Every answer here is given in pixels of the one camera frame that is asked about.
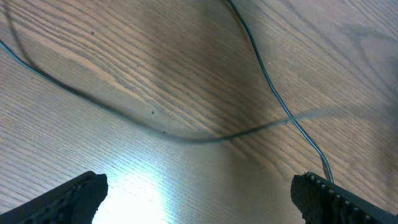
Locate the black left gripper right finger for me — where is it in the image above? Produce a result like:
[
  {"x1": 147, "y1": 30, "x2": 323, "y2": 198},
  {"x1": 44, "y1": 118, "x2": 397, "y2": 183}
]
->
[{"x1": 290, "y1": 172, "x2": 397, "y2": 224}]

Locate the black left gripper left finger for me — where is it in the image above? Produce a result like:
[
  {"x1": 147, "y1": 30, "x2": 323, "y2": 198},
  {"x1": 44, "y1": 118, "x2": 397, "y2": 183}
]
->
[{"x1": 1, "y1": 171, "x2": 108, "y2": 224}]

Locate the black USB cable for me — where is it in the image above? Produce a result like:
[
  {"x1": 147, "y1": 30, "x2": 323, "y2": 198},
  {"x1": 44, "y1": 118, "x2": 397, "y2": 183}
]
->
[{"x1": 0, "y1": 0, "x2": 335, "y2": 184}]

